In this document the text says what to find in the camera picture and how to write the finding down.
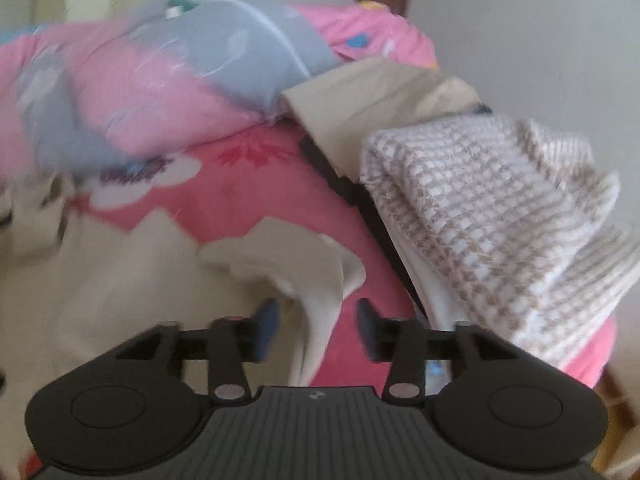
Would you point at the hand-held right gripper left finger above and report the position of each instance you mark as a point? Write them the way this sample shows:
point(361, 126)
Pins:
point(267, 332)

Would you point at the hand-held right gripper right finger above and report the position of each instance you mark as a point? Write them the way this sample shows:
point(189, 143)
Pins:
point(366, 332)

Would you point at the beige jacket with black lines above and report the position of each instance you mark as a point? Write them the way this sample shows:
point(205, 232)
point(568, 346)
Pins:
point(125, 280)

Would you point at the pink floral bed sheet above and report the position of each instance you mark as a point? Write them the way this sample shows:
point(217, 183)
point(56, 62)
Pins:
point(280, 190)

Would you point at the dark folded garment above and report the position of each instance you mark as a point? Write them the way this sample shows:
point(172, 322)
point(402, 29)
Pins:
point(345, 185)

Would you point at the checked knit garment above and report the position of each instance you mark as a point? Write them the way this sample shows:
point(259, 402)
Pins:
point(475, 210)

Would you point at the folded beige garment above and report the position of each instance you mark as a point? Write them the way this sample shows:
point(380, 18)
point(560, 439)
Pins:
point(360, 105)

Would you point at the pink and grey quilt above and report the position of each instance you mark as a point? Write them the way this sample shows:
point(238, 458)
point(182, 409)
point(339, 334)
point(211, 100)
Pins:
point(150, 90)

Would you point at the pink quilt with coloured shapes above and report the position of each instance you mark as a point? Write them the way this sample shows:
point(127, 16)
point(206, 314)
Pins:
point(395, 35)

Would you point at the teal cloth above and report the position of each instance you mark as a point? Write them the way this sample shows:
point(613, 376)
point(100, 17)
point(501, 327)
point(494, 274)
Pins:
point(182, 1)

